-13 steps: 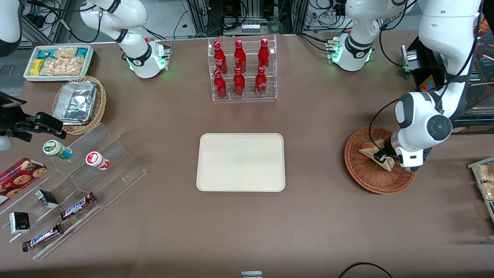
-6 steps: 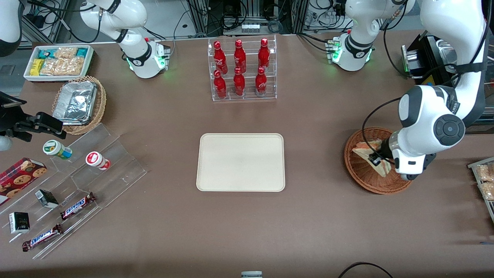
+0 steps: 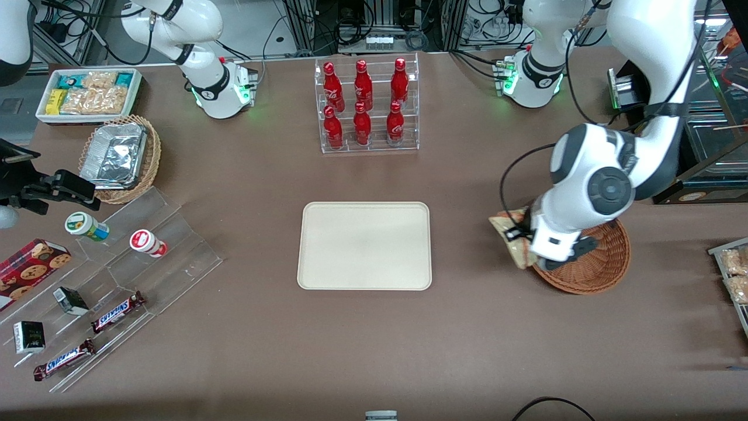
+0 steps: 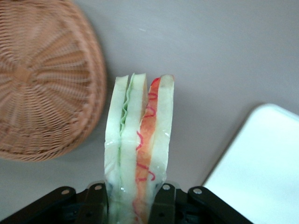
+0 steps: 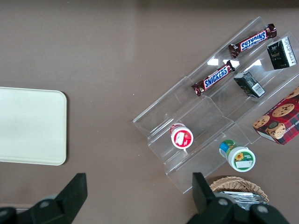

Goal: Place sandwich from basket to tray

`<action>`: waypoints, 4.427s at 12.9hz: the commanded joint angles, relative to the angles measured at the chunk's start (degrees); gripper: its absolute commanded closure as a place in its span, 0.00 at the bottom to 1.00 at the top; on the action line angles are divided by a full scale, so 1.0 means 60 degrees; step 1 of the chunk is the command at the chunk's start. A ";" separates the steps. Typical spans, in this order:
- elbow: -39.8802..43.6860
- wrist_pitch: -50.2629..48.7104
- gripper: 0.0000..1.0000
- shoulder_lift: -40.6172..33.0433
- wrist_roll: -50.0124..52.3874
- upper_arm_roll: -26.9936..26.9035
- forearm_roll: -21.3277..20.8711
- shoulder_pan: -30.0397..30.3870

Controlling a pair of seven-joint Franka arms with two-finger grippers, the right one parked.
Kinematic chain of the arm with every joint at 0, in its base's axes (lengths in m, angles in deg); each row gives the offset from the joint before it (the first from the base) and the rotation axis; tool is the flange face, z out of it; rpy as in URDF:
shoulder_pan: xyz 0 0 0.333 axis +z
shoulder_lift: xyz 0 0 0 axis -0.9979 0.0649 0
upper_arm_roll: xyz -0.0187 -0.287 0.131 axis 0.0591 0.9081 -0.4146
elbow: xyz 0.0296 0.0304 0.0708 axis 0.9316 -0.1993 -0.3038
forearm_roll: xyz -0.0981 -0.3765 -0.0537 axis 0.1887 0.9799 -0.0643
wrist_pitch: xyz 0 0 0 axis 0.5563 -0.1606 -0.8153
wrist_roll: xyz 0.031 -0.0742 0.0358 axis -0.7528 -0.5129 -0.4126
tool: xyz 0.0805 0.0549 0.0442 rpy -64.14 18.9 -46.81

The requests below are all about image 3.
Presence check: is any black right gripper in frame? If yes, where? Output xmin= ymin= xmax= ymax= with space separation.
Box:
xmin=0 ymin=139 xmax=101 ymax=215

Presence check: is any triangular sandwich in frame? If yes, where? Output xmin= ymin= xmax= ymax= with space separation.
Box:
xmin=489 ymin=209 xmax=539 ymax=271

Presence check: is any oval light wicker basket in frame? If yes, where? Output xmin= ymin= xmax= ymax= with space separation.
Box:
xmin=78 ymin=115 xmax=162 ymax=205

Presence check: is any round brown wicker basket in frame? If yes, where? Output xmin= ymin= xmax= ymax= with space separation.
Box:
xmin=529 ymin=219 xmax=632 ymax=295

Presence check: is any beige plastic tray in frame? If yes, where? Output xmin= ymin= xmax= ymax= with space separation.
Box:
xmin=297 ymin=202 xmax=432 ymax=291

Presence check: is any metal snack tray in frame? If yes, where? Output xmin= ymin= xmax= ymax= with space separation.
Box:
xmin=708 ymin=237 xmax=748 ymax=338

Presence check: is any green and white cup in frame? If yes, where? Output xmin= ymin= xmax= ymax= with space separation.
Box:
xmin=64 ymin=212 xmax=110 ymax=243

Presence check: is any silver foil containers stack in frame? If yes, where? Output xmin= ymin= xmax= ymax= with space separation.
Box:
xmin=80 ymin=122 xmax=148 ymax=191

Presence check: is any red and white cup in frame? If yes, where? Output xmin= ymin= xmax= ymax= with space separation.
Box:
xmin=129 ymin=229 xmax=169 ymax=258

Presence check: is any red cookie box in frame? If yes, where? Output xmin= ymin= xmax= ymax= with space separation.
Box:
xmin=0 ymin=238 xmax=72 ymax=312

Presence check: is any large clear cracker bag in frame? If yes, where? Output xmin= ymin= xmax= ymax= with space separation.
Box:
xmin=60 ymin=87 xmax=128 ymax=115

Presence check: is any small black box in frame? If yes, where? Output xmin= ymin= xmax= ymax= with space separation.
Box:
xmin=53 ymin=287 xmax=90 ymax=317
xmin=13 ymin=320 xmax=46 ymax=355

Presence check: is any clear acrylic stepped display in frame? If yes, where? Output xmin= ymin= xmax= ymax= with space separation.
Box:
xmin=0 ymin=187 xmax=223 ymax=394

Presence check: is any small clear cracker bag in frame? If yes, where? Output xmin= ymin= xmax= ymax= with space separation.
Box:
xmin=82 ymin=71 xmax=119 ymax=90

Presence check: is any white rectangular snack bin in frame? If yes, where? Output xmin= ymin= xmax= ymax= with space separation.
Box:
xmin=35 ymin=68 xmax=143 ymax=125

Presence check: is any brown snickers bar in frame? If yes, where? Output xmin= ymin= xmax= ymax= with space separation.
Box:
xmin=33 ymin=339 xmax=96 ymax=382
xmin=91 ymin=291 xmax=146 ymax=334

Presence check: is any red cola bottle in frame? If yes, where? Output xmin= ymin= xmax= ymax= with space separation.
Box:
xmin=323 ymin=62 xmax=345 ymax=113
xmin=386 ymin=101 xmax=406 ymax=147
xmin=353 ymin=102 xmax=373 ymax=147
xmin=354 ymin=60 xmax=374 ymax=112
xmin=390 ymin=57 xmax=410 ymax=109
xmin=323 ymin=106 xmax=344 ymax=150

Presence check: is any black display case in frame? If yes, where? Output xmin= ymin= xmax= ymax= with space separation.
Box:
xmin=607 ymin=12 xmax=748 ymax=205

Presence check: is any clear pastry bag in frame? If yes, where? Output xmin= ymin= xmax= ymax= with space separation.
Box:
xmin=725 ymin=276 xmax=748 ymax=305
xmin=719 ymin=248 xmax=748 ymax=276

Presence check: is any clear acrylic bottle rack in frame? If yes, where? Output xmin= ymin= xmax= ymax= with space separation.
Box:
xmin=314 ymin=52 xmax=420 ymax=154

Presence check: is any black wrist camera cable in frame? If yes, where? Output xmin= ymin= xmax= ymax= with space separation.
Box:
xmin=499 ymin=143 xmax=559 ymax=230

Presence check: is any black floor cable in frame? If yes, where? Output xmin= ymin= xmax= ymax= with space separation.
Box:
xmin=512 ymin=396 xmax=597 ymax=421

